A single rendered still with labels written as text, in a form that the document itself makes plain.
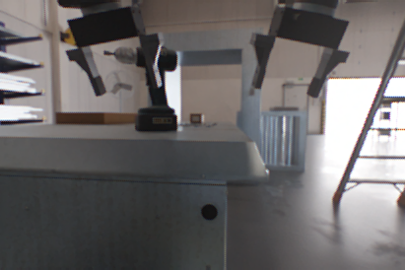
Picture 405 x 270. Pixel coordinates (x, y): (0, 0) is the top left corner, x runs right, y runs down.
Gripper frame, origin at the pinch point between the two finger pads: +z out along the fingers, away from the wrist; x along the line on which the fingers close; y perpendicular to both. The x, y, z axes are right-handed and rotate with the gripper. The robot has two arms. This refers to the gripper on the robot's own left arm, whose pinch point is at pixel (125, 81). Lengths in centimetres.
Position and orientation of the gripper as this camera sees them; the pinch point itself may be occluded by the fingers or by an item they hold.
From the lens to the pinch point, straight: 51.4
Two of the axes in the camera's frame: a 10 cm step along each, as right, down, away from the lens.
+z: 1.7, 8.8, 4.5
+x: -9.8, 0.9, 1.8
